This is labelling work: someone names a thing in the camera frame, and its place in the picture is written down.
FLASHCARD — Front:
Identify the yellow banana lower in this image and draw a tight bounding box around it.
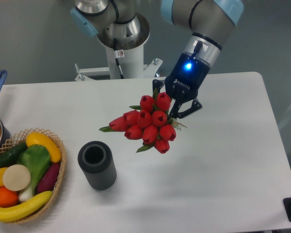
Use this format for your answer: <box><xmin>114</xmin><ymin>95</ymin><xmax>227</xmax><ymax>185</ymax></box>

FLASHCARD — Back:
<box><xmin>0</xmin><ymin>191</ymin><xmax>52</xmax><ymax>223</ymax></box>

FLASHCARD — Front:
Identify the red tulip bouquet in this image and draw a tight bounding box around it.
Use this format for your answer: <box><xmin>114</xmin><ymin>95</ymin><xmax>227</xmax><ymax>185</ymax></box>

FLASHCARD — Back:
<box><xmin>99</xmin><ymin>88</ymin><xmax>186</xmax><ymax>154</ymax></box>

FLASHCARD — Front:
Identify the orange fruit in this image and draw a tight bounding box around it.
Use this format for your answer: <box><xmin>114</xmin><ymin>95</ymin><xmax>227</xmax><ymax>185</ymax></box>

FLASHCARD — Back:
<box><xmin>0</xmin><ymin>187</ymin><xmax>18</xmax><ymax>208</ymax></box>

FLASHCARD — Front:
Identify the dark green cucumber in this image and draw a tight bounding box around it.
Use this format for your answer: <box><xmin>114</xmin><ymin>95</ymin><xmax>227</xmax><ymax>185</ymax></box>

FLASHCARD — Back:
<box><xmin>0</xmin><ymin>142</ymin><xmax>28</xmax><ymax>168</ymax></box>

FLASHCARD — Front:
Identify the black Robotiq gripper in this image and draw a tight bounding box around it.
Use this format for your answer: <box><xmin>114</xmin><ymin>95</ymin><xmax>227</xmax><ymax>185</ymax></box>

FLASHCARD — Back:
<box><xmin>152</xmin><ymin>53</ymin><xmax>210</xmax><ymax>119</ymax></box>

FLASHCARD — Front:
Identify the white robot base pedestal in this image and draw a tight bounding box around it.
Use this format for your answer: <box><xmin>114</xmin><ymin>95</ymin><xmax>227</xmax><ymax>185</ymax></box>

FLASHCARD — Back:
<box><xmin>75</xmin><ymin>45</ymin><xmax>163</xmax><ymax>81</ymax></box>

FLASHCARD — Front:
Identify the dark grey ribbed vase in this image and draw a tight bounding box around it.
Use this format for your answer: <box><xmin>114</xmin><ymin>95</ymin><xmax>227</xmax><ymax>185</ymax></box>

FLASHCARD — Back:
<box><xmin>78</xmin><ymin>141</ymin><xmax>117</xmax><ymax>190</ymax></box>

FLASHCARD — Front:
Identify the woven wicker basket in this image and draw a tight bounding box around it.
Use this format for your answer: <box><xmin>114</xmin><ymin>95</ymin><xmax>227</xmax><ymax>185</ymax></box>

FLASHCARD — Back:
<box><xmin>0</xmin><ymin>128</ymin><xmax>66</xmax><ymax>224</ymax></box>

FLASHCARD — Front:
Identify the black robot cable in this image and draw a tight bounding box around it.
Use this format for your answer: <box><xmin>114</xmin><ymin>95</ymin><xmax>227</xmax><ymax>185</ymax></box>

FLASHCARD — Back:
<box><xmin>113</xmin><ymin>38</ymin><xmax>125</xmax><ymax>80</ymax></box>

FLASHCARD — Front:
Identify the beige round slice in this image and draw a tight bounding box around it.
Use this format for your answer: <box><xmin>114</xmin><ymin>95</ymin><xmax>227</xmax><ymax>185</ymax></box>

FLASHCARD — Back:
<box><xmin>2</xmin><ymin>164</ymin><xmax>31</xmax><ymax>191</ymax></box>

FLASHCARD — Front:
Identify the green bok choy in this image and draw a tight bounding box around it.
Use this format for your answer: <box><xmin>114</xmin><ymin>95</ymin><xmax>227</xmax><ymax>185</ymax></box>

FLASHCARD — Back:
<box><xmin>17</xmin><ymin>145</ymin><xmax>50</xmax><ymax>202</ymax></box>

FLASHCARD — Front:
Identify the purple sweet potato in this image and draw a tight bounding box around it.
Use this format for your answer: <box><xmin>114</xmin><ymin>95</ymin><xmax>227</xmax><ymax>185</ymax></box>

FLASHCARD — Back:
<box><xmin>36</xmin><ymin>163</ymin><xmax>60</xmax><ymax>194</ymax></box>

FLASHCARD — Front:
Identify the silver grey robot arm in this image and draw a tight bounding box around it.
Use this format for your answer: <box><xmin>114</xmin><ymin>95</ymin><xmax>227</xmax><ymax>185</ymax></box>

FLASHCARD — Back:
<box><xmin>70</xmin><ymin>0</ymin><xmax>244</xmax><ymax>118</ymax></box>

